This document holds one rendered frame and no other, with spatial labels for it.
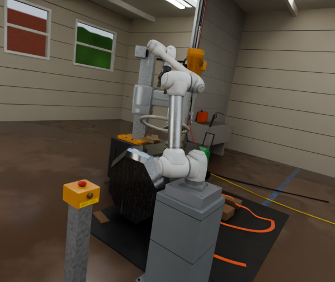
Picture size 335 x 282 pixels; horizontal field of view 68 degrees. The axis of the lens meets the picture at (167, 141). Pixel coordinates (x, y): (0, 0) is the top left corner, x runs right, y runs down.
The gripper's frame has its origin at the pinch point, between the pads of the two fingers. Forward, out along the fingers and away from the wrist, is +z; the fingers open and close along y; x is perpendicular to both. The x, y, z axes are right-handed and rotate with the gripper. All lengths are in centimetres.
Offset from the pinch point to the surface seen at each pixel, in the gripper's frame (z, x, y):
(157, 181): 79, 7, 48
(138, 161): 63, 32, 43
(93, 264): 161, 32, 10
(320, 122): -155, -178, 516
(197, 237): 111, -57, -7
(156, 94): -40, 70, 110
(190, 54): -97, 26, 101
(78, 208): 99, -25, -93
